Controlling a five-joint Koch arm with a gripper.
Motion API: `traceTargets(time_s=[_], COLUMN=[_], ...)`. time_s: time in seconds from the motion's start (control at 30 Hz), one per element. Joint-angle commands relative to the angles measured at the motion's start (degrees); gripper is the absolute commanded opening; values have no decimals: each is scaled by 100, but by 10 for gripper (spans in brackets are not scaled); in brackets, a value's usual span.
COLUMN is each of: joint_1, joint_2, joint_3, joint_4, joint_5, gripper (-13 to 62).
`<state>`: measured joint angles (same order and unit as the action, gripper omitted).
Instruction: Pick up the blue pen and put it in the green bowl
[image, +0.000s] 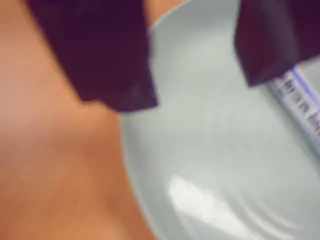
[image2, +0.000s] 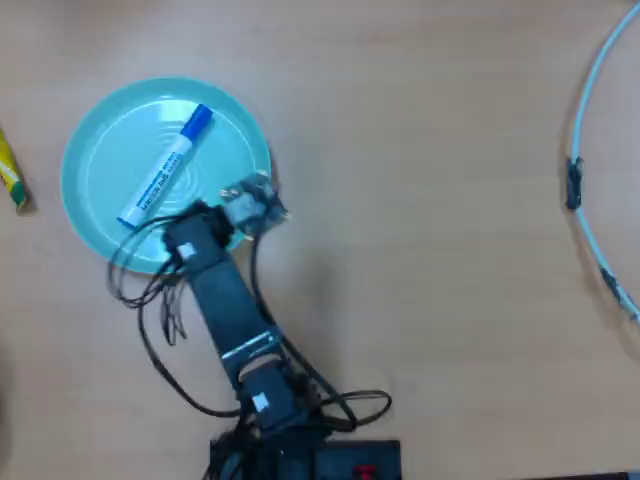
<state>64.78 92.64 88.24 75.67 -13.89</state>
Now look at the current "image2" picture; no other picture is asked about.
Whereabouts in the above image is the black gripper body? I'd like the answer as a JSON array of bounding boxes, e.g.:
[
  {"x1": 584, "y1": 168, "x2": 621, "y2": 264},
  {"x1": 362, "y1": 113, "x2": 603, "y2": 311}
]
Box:
[{"x1": 197, "y1": 199, "x2": 239, "y2": 250}]

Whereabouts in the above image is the blue capped white marker pen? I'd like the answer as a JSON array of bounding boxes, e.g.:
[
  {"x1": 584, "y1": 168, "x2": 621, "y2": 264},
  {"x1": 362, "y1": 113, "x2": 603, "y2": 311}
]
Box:
[{"x1": 116, "y1": 103, "x2": 215, "y2": 230}]

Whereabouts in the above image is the light blue plate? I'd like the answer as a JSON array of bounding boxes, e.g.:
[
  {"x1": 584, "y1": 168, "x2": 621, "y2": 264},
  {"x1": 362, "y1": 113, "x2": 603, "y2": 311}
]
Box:
[{"x1": 59, "y1": 76, "x2": 274, "y2": 275}]

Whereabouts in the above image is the yellow green paper package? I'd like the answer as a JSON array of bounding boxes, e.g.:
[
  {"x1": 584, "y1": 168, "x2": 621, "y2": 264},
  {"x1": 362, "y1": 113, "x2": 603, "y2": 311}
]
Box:
[{"x1": 0, "y1": 127, "x2": 32, "y2": 215}]

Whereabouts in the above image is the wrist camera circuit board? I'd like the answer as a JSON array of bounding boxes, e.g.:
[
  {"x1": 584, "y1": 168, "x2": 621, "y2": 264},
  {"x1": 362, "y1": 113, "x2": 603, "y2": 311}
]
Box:
[{"x1": 219, "y1": 173, "x2": 292, "y2": 235}]

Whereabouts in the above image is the thick black camera cable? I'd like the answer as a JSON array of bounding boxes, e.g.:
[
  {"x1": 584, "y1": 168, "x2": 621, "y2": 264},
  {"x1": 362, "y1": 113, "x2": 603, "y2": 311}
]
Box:
[{"x1": 247, "y1": 232, "x2": 392, "y2": 434}]

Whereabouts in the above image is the thin black wire bundle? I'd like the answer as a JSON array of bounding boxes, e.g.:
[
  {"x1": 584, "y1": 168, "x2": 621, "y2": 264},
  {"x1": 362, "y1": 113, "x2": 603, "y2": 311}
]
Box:
[{"x1": 107, "y1": 212, "x2": 241, "y2": 419}]

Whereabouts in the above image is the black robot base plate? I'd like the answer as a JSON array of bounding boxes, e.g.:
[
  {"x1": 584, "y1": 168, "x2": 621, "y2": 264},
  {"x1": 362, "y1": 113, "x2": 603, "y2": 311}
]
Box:
[{"x1": 208, "y1": 437, "x2": 404, "y2": 480}]

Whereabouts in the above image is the black cable connector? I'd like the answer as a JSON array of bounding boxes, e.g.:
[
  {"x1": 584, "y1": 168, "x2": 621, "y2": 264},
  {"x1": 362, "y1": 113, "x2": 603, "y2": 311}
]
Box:
[{"x1": 564, "y1": 155, "x2": 585, "y2": 211}]

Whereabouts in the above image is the light blue curved cable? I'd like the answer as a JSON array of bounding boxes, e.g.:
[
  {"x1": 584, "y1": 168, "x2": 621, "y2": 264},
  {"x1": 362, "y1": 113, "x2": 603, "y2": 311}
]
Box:
[{"x1": 568, "y1": 2, "x2": 640, "y2": 324}]

